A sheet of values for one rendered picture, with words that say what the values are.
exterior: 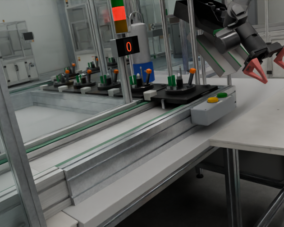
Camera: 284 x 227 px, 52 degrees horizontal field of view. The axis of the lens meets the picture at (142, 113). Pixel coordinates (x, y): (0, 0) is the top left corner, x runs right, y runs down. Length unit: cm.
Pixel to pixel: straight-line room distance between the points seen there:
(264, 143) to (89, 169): 56
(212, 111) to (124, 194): 47
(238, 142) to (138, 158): 34
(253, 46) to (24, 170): 73
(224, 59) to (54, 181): 109
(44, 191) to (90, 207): 12
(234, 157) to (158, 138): 43
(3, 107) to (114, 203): 35
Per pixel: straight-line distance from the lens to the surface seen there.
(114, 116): 117
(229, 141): 104
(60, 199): 79
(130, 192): 80
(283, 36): 531
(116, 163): 85
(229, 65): 155
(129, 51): 122
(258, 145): 101
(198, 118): 108
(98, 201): 79
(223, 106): 115
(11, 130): 64
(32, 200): 70
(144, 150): 92
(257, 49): 96
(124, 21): 122
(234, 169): 131
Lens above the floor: 127
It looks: 16 degrees down
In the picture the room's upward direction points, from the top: 9 degrees counter-clockwise
